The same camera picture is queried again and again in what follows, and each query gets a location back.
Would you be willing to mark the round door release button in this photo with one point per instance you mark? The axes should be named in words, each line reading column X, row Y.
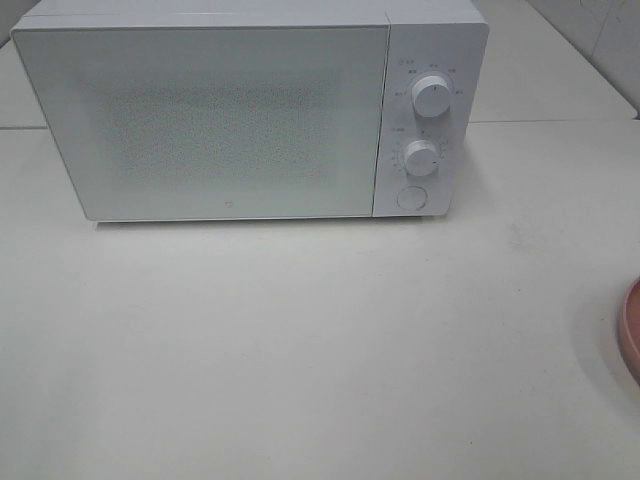
column 412, row 198

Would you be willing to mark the white microwave door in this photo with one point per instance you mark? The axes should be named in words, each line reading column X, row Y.
column 178, row 124

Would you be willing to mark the pink round plate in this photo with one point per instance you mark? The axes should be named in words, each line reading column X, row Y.
column 627, row 330

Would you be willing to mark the lower white timer knob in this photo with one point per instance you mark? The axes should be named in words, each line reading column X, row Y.
column 421, row 158

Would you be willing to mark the white microwave oven body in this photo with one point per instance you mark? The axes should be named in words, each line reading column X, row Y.
column 447, row 37

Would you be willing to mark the upper white power knob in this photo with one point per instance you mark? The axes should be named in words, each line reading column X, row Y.
column 431, row 95

